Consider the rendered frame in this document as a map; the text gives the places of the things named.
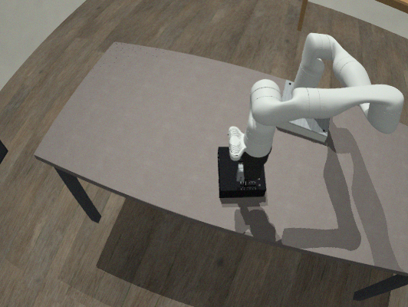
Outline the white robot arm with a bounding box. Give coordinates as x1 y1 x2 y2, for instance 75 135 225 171
246 33 404 146

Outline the black lighting desk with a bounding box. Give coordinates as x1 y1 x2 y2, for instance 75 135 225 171
218 147 266 198

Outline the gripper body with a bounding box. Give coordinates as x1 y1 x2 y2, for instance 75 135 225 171
229 127 273 180

